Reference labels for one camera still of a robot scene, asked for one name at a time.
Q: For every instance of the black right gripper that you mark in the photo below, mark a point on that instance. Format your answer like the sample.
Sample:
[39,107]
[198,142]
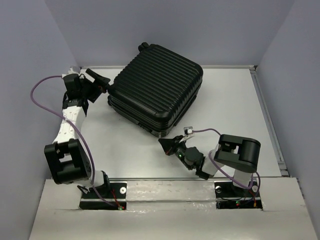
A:
[168,144]

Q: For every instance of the black hard-shell suitcase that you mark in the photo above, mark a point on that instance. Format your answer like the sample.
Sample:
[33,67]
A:
[156,88]

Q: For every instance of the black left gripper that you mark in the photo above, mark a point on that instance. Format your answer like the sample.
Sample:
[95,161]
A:
[98,84]

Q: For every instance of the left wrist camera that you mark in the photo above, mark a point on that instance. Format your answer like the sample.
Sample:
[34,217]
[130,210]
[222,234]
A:
[72,70]

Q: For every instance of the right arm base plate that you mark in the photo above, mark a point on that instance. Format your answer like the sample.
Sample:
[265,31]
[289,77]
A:
[230,197]

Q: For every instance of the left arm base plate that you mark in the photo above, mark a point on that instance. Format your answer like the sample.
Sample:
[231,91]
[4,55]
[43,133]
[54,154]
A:
[113,199]

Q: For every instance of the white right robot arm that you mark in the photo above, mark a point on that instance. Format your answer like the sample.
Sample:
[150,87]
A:
[236,157]

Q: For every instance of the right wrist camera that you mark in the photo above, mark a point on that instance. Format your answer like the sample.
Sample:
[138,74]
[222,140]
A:
[188,132]

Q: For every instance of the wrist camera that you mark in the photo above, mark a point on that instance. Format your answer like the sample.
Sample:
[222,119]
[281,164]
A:
[188,132]
[72,70]

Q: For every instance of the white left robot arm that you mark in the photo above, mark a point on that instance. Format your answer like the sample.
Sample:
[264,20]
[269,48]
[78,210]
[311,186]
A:
[68,158]

